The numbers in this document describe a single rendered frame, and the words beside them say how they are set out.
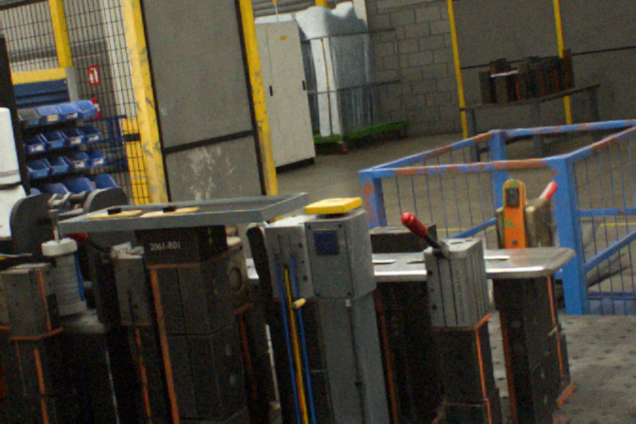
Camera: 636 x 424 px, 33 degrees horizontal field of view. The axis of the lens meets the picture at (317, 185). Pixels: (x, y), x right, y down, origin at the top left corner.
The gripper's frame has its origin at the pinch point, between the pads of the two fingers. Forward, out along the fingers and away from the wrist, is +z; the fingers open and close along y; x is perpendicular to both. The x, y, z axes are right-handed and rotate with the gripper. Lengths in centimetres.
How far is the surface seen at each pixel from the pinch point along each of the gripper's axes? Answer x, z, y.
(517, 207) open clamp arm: -107, -3, 13
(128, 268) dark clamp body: -50, -2, -25
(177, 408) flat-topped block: -66, 17, -37
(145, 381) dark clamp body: -50, 18, -23
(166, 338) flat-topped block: -66, 6, -37
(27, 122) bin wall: 158, -24, 179
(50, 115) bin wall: 157, -26, 191
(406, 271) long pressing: -94, 3, -9
